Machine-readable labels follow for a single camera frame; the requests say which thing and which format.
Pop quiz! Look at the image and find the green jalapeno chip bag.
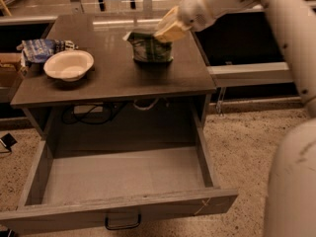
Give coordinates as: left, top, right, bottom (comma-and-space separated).
122, 32, 173, 63

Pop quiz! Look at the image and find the black drawer handle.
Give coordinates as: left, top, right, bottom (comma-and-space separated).
104, 213, 141, 231

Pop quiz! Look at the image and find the blue chip bag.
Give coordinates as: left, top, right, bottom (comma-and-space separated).
17, 39, 78, 65

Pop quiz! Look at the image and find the small black floor device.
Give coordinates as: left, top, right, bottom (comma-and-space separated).
0, 133, 17, 152

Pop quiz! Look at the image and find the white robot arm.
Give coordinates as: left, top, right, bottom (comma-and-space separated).
155, 0, 316, 237

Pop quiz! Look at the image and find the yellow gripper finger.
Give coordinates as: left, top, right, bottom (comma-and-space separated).
154, 20, 191, 42
157, 6, 179, 32

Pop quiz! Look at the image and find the white paper bowl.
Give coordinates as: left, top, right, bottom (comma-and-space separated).
43, 50, 94, 82

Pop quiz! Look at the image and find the open grey top drawer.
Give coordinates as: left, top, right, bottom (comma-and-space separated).
0, 109, 239, 235

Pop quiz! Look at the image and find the cardboard box at left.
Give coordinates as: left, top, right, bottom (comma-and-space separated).
0, 53, 23, 87

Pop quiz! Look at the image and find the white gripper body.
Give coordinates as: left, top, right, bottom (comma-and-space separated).
177, 0, 229, 32

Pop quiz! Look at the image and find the black cable under top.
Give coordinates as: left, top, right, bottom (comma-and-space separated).
60, 102, 127, 125

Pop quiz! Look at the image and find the grey cabinet with top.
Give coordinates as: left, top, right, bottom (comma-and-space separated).
12, 14, 215, 154

